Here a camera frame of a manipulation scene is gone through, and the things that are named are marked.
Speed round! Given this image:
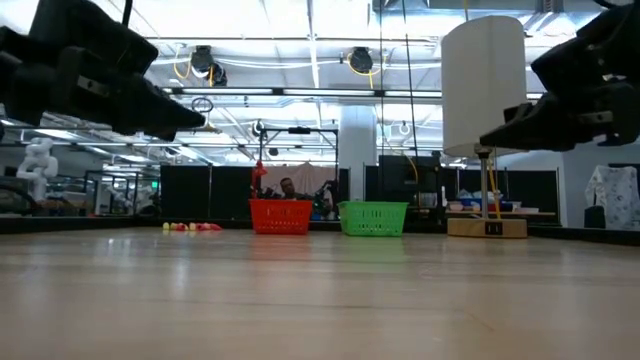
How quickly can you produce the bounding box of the small red fixture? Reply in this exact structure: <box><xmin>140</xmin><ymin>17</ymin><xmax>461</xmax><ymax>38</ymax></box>
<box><xmin>251</xmin><ymin>159</ymin><xmax>269</xmax><ymax>200</ymax></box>

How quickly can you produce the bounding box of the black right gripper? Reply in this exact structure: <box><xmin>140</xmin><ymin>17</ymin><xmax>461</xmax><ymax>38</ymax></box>
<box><xmin>479</xmin><ymin>0</ymin><xmax>640</xmax><ymax>153</ymax></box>

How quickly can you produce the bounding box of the blue plastic bin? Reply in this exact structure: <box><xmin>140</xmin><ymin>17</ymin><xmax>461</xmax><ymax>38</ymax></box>
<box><xmin>457</xmin><ymin>196</ymin><xmax>516</xmax><ymax>212</ymax></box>

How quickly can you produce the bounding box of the black partition panel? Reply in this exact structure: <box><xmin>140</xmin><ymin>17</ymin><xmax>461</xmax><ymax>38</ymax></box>
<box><xmin>364</xmin><ymin>154</ymin><xmax>560</xmax><ymax>225</ymax></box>
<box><xmin>159</xmin><ymin>164</ymin><xmax>254</xmax><ymax>221</ymax></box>

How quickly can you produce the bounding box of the beige hanging cloth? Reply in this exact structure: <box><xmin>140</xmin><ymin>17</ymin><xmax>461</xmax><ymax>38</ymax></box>
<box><xmin>260</xmin><ymin>162</ymin><xmax>341</xmax><ymax>204</ymax></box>

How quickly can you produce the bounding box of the white shade wooden base lamp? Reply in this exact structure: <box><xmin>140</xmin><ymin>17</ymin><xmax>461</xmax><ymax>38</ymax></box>
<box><xmin>440</xmin><ymin>14</ymin><xmax>530</xmax><ymax>240</ymax></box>

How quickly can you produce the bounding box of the person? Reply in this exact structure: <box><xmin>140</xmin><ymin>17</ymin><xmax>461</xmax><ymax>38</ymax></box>
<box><xmin>277</xmin><ymin>177</ymin><xmax>314</xmax><ymax>201</ymax></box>

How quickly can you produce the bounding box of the long ceiling strip light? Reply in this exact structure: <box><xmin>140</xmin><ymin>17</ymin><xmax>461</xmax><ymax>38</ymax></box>
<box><xmin>159</xmin><ymin>85</ymin><xmax>546</xmax><ymax>101</ymax></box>

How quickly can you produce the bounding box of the green plastic basket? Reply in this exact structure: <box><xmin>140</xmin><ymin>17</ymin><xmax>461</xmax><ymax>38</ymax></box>
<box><xmin>337</xmin><ymin>200</ymin><xmax>409</xmax><ymax>238</ymax></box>

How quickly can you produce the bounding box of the thin black vertical pole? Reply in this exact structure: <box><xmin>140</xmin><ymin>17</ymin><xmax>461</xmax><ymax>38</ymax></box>
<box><xmin>378</xmin><ymin>0</ymin><xmax>385</xmax><ymax>201</ymax></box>

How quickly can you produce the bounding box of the black ceiling cable reel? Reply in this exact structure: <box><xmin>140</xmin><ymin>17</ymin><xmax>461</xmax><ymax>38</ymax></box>
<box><xmin>189</xmin><ymin>44</ymin><xmax>230</xmax><ymax>88</ymax></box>
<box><xmin>348</xmin><ymin>45</ymin><xmax>375</xmax><ymax>76</ymax></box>

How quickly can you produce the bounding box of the black bin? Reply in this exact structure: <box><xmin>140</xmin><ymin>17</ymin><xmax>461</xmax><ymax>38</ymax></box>
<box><xmin>583</xmin><ymin>204</ymin><xmax>607</xmax><ymax>230</ymax></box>

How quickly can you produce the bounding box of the yellow hanging cable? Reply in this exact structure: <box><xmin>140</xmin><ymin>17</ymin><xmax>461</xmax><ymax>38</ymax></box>
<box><xmin>485</xmin><ymin>157</ymin><xmax>501</xmax><ymax>220</ymax></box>

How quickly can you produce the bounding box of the black metal table frame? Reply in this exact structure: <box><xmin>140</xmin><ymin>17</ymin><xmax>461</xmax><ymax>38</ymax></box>
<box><xmin>0</xmin><ymin>214</ymin><xmax>640</xmax><ymax>247</ymax></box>

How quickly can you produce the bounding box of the black background rig frame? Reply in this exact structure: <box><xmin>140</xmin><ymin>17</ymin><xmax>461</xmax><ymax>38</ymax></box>
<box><xmin>256</xmin><ymin>126</ymin><xmax>341</xmax><ymax>201</ymax></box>

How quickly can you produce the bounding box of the white building column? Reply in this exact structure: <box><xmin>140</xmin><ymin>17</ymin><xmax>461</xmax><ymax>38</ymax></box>
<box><xmin>339</xmin><ymin>104</ymin><xmax>379</xmax><ymax>201</ymax></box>

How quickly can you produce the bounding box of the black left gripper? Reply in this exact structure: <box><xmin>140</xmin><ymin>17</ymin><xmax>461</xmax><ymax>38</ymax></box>
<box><xmin>0</xmin><ymin>0</ymin><xmax>206</xmax><ymax>143</ymax></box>

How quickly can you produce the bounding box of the red plastic basket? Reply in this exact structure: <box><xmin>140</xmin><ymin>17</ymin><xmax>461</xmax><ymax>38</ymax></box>
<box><xmin>249</xmin><ymin>198</ymin><xmax>314</xmax><ymax>236</ymax></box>

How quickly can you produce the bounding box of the white patterned cloth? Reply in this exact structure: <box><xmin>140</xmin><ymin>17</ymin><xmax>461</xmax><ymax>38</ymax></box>
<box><xmin>584</xmin><ymin>164</ymin><xmax>640</xmax><ymax>231</ymax></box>

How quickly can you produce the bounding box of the small black robot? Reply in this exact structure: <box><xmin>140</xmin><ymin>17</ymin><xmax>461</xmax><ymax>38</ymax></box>
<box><xmin>312</xmin><ymin>179</ymin><xmax>341</xmax><ymax>221</ymax></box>

